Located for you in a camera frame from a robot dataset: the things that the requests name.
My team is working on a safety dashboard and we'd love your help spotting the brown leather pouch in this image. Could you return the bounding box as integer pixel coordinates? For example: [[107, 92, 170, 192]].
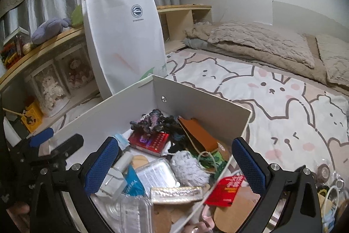
[[178, 117, 218, 154]]

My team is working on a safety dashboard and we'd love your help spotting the wooden headboard shelf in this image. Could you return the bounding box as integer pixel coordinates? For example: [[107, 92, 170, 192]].
[[1, 4, 212, 129]]

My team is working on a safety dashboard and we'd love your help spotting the red card box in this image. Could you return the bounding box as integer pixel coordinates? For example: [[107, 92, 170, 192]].
[[128, 132, 169, 157]]

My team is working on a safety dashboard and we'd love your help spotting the red foil packet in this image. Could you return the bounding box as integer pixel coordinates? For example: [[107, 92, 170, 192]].
[[205, 175, 245, 208]]

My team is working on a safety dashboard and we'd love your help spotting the beige pillow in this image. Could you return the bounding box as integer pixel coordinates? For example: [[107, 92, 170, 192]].
[[316, 34, 349, 88], [208, 21, 315, 69]]

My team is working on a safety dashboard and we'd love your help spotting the purple plush toy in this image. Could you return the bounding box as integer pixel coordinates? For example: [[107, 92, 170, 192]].
[[31, 17, 72, 45]]

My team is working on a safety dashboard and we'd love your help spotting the white shoe box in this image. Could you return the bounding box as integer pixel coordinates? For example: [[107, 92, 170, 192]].
[[38, 73, 252, 233]]

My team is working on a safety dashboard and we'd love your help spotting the white tote bag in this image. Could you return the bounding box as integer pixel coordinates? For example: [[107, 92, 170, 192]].
[[82, 0, 167, 99]]

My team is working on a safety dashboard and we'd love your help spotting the dark artificial flower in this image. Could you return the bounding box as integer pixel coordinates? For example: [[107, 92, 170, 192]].
[[130, 109, 181, 137]]

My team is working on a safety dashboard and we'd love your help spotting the cartoon bunny bed sheet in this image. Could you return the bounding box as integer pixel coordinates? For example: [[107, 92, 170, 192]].
[[167, 50, 348, 180]]

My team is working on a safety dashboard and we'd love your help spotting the white yarn pompom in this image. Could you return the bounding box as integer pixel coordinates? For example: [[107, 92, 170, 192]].
[[170, 151, 210, 186]]

